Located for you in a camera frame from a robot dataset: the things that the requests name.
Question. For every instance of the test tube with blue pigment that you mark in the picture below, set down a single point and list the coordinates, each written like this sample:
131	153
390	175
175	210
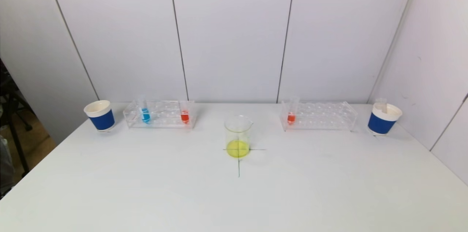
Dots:
145	115

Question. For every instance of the test tube with red pigment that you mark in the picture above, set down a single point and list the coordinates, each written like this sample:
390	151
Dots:
291	118
184	116

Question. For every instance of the test tube with yellow pigment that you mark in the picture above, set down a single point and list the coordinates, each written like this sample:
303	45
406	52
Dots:
381	104

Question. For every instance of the blue and white paper cup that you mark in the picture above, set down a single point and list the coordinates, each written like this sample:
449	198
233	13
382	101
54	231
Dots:
382	124
101	118

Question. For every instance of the black tripod stand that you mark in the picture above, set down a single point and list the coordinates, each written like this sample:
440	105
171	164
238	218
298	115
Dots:
22	155

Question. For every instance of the grey fabric bundle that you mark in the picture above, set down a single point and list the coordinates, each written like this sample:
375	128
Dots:
5	166

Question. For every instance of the clear acrylic test tube rack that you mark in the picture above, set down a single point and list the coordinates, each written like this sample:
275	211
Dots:
321	118
164	120

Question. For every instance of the clear glass beaker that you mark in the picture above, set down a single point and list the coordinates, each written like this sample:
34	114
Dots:
238	148

